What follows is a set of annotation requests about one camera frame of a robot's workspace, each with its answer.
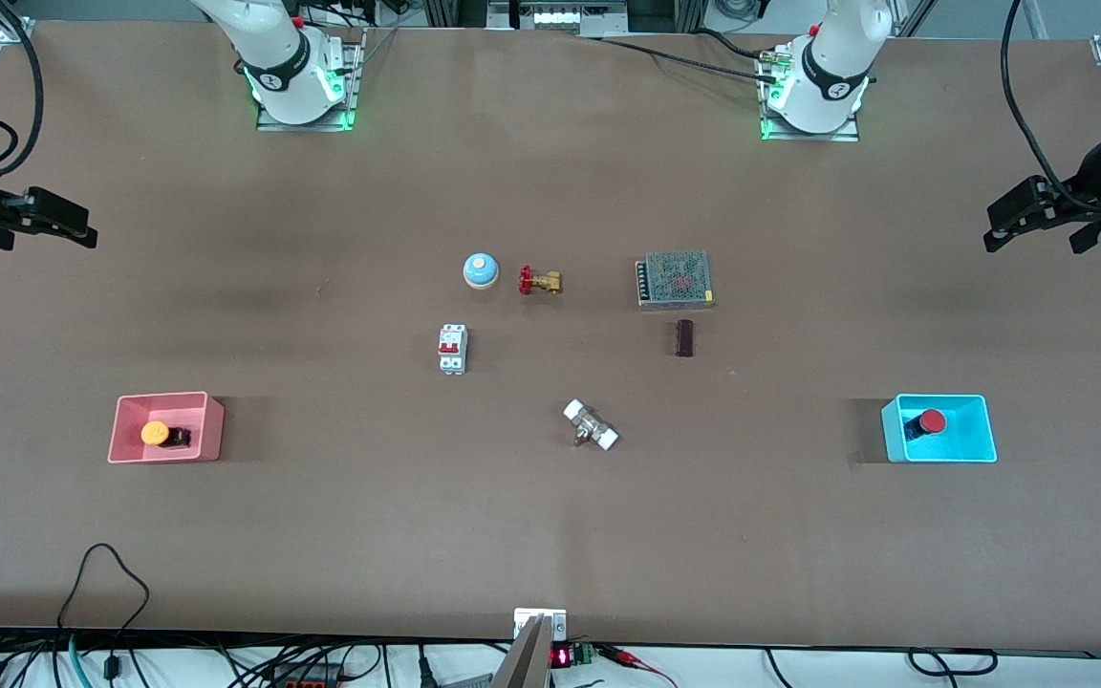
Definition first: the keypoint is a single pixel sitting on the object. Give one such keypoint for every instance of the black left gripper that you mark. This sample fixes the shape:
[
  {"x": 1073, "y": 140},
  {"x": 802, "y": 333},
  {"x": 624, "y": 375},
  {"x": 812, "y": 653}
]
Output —
[{"x": 1089, "y": 198}]

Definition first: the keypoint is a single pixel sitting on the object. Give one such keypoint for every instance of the red mushroom push button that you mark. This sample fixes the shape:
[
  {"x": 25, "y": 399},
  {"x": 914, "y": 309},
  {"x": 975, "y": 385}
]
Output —
[{"x": 933, "y": 420}]

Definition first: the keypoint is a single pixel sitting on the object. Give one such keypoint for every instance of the yellow mushroom push button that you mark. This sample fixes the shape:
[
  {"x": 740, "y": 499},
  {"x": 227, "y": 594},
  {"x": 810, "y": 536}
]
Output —
[{"x": 155, "y": 433}]

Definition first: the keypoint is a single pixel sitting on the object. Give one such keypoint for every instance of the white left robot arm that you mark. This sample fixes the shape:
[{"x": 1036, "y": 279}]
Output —
[{"x": 832, "y": 67}]

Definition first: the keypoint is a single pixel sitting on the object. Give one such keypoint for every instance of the cyan plastic box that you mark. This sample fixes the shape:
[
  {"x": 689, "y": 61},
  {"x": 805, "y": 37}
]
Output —
[{"x": 971, "y": 435}]

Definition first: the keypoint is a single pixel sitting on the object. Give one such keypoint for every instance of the pink plastic box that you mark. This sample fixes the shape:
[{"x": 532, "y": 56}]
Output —
[{"x": 202, "y": 420}]

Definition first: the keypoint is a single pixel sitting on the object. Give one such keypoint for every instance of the metal mesh power supply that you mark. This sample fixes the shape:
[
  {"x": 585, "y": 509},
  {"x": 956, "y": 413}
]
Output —
[{"x": 675, "y": 279}]

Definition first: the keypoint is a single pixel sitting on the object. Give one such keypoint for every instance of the dark brown cylindrical capacitor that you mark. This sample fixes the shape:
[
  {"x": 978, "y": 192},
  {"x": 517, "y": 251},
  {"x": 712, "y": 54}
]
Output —
[{"x": 684, "y": 339}]

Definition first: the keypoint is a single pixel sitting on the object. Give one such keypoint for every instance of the white circuit breaker red switches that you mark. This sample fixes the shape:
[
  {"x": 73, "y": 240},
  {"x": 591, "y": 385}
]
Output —
[{"x": 452, "y": 349}]

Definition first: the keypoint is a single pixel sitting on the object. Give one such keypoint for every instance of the blue round bell button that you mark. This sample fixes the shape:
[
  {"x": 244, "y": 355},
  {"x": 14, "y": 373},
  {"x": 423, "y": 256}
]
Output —
[{"x": 481, "y": 272}]

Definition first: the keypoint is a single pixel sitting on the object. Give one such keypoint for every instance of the white-capped metal valve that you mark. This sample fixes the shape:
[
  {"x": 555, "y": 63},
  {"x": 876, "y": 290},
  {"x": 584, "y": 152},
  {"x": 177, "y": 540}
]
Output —
[{"x": 592, "y": 427}]

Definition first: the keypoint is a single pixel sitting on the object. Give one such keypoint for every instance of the white device behind table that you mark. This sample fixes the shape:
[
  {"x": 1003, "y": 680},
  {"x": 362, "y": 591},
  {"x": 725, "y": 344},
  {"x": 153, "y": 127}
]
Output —
[{"x": 560, "y": 17}]

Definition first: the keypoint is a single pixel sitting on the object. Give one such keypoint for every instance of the black orange power strip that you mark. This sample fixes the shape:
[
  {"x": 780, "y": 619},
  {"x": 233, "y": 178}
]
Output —
[{"x": 307, "y": 677}]

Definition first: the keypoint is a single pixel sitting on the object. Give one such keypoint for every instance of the red clip lead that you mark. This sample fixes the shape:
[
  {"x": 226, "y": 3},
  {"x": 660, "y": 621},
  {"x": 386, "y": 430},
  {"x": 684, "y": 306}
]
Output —
[{"x": 629, "y": 658}]

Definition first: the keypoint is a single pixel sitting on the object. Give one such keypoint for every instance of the LED display circuit module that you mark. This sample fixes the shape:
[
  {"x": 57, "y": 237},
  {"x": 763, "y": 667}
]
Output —
[{"x": 562, "y": 656}]

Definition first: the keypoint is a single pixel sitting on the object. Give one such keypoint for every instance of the grey metal bar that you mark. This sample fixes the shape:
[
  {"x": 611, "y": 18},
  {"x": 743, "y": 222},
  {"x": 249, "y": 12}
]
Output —
[{"x": 527, "y": 664}]

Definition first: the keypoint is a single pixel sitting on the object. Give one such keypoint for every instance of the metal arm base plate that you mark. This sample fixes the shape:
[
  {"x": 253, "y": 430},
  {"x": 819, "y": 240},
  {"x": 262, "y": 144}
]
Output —
[
  {"x": 348, "y": 115},
  {"x": 847, "y": 129}
]

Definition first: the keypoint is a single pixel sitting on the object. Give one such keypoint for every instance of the small metal mounting bracket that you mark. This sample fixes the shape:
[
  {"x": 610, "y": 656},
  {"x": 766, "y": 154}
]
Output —
[{"x": 555, "y": 623}]

